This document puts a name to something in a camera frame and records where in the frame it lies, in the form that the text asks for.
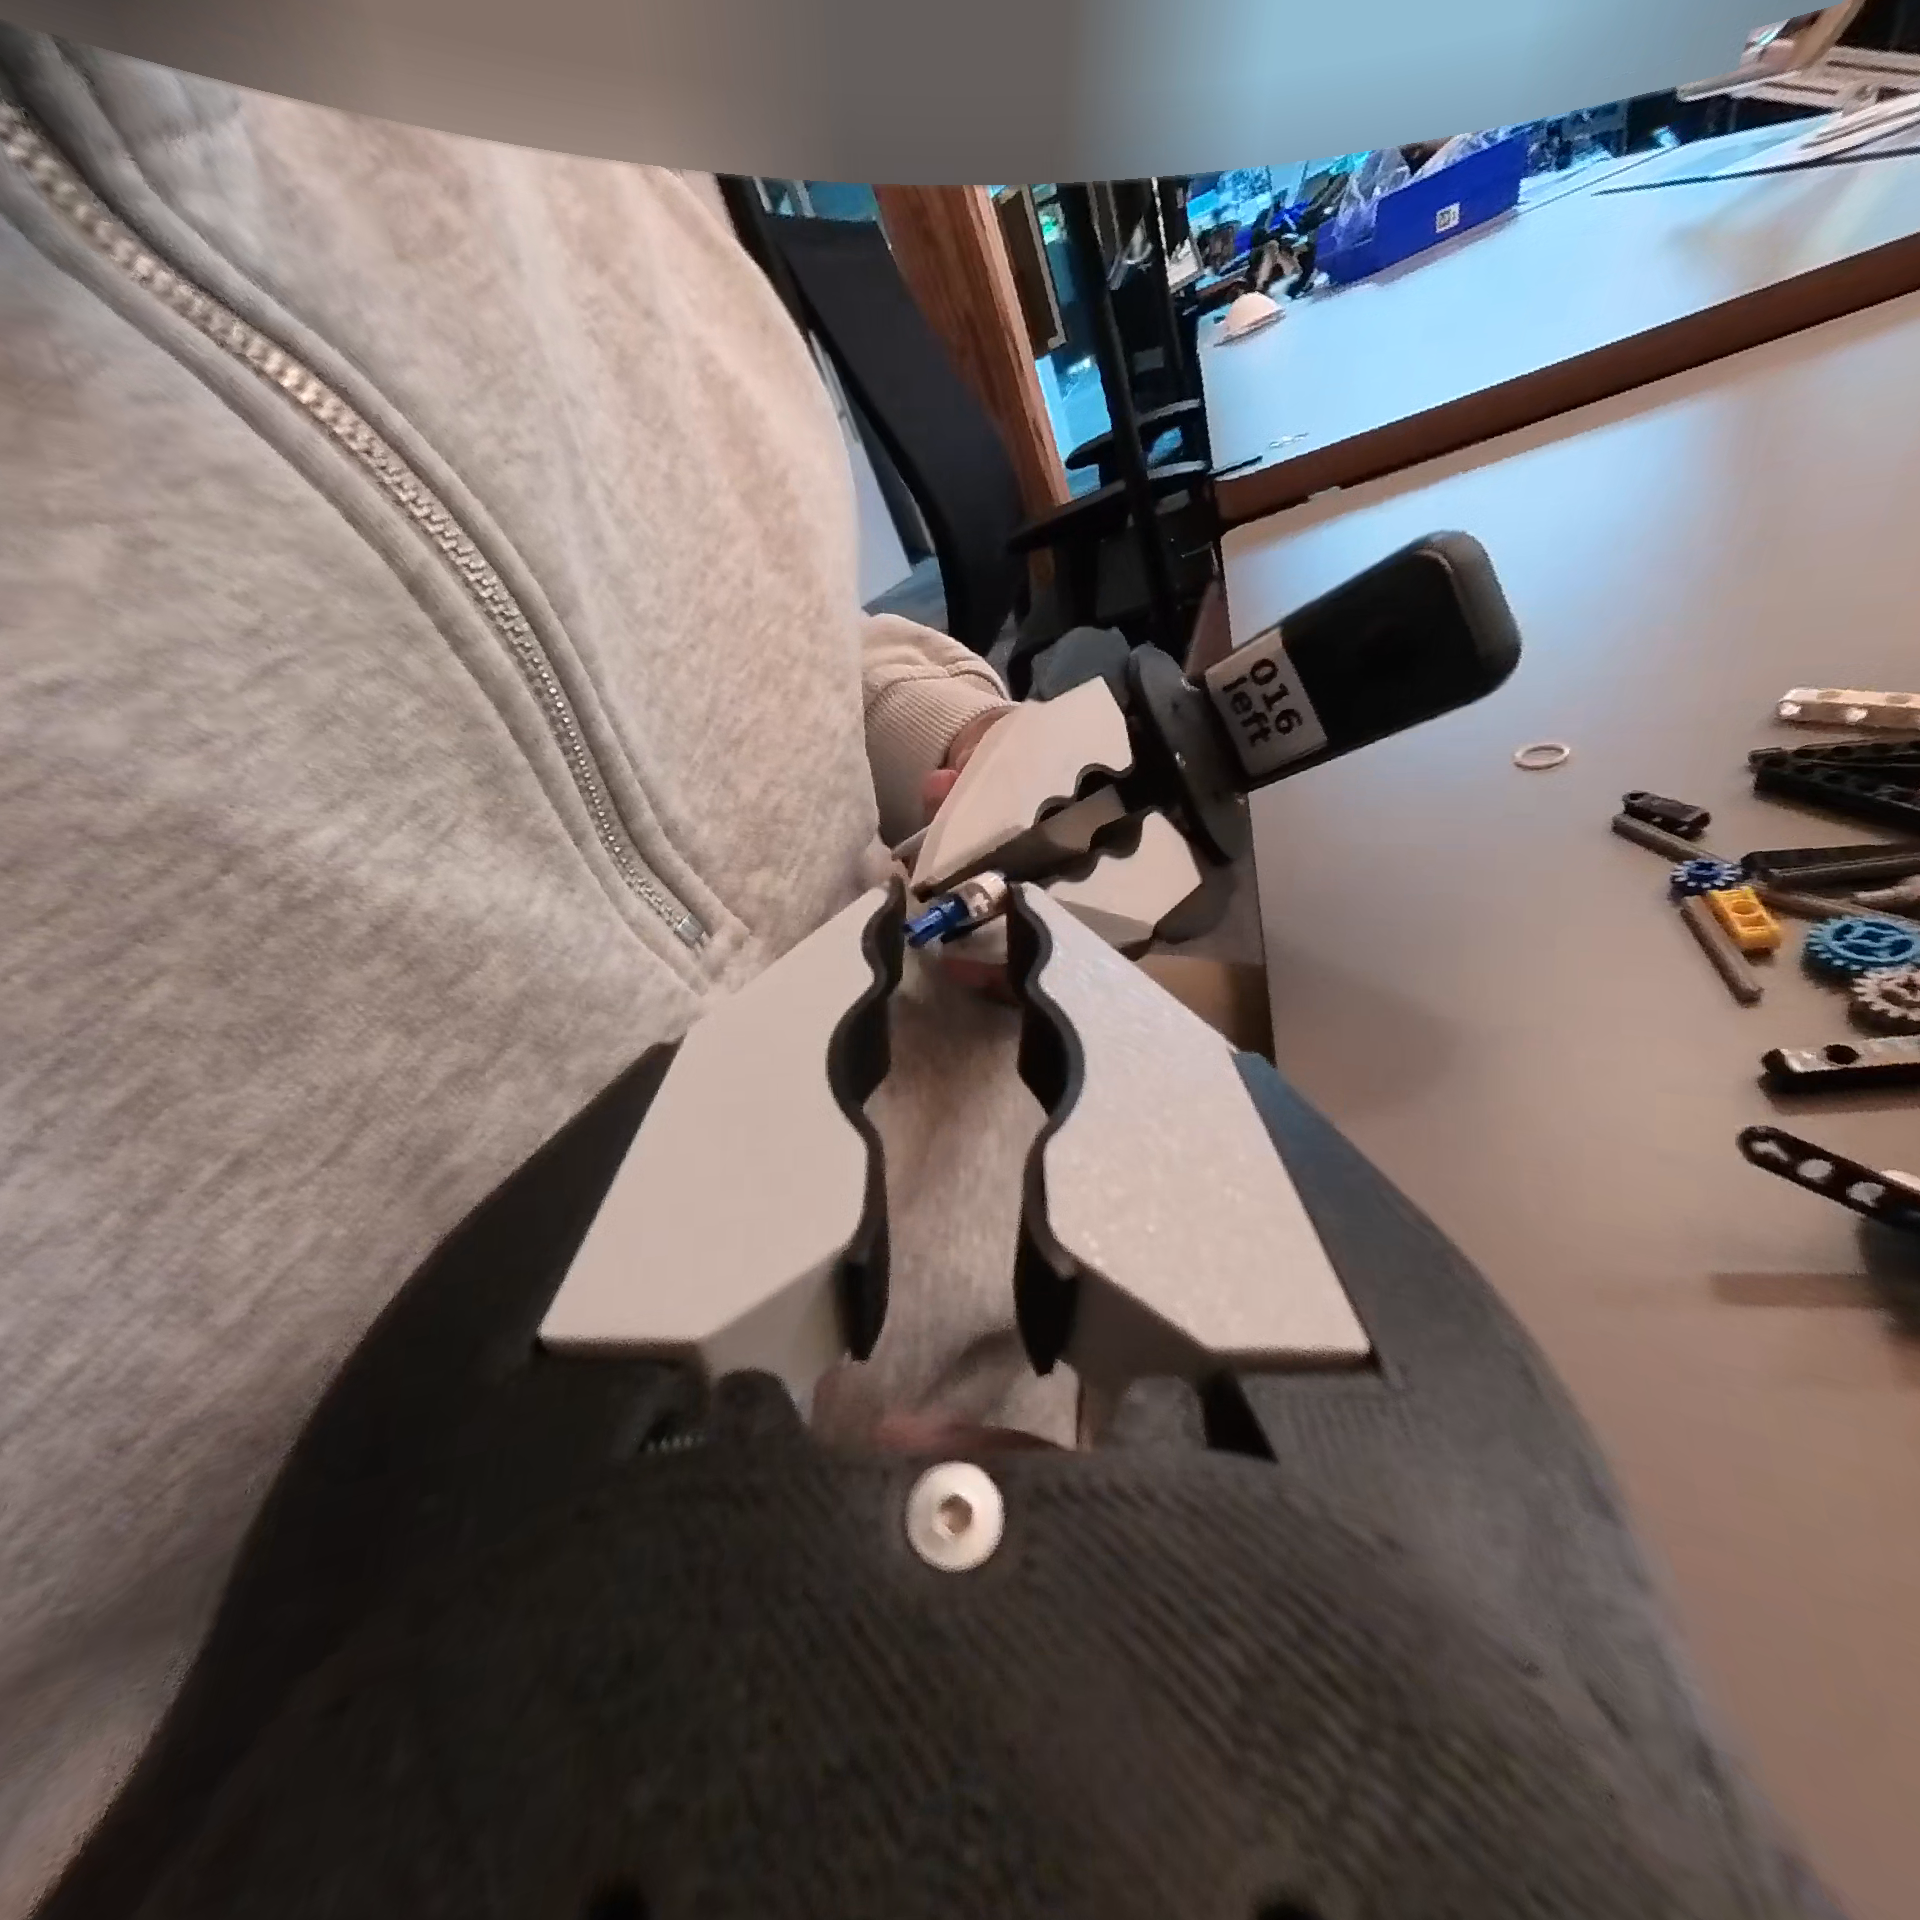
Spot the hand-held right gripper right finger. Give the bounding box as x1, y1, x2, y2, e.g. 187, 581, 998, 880
1000, 883, 1375, 1450

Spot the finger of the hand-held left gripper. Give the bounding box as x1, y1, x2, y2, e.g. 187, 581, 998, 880
912, 680, 1143, 890
971, 810, 1203, 954

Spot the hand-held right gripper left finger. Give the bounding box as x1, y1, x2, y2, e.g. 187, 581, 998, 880
536, 883, 912, 1412

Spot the blue and grey lego pin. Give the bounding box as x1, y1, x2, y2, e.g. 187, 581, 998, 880
899, 876, 1008, 952

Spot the person's left forearm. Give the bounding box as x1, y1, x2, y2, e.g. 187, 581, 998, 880
861, 613, 1011, 759

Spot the long black lego beam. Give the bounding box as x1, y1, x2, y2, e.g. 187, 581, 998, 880
1751, 739, 1920, 825

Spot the thin black lego beam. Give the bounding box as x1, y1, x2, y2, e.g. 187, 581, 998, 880
1739, 840, 1920, 887

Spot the large blue lego gear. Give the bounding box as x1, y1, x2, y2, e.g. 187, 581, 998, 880
1799, 908, 1920, 991

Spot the dark grey lego beam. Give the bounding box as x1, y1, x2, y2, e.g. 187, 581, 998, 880
1762, 1035, 1920, 1096

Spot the bent black lego beam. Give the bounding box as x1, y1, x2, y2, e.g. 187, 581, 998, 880
1736, 1124, 1920, 1221

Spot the person's left hand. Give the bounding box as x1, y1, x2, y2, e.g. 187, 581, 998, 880
919, 708, 1011, 837

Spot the black office chair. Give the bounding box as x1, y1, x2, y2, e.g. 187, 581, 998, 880
718, 177, 1219, 677

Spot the blue storage box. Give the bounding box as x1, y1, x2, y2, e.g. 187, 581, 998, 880
1317, 143, 1571, 291

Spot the wooden pillar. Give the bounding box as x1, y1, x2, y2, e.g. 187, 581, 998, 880
878, 184, 1077, 515

